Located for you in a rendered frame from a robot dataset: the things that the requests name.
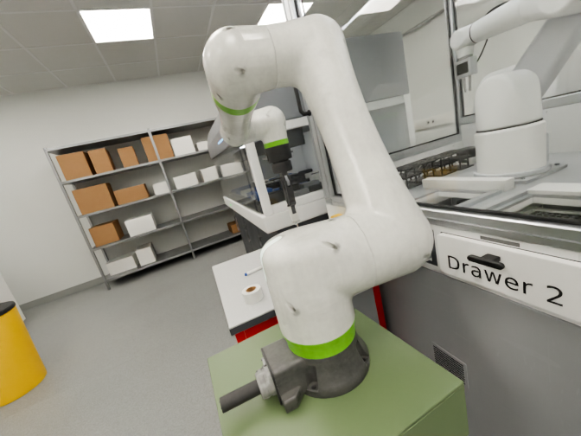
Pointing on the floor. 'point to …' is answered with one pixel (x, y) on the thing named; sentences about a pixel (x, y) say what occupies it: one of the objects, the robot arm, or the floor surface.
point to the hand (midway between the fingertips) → (293, 213)
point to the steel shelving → (144, 198)
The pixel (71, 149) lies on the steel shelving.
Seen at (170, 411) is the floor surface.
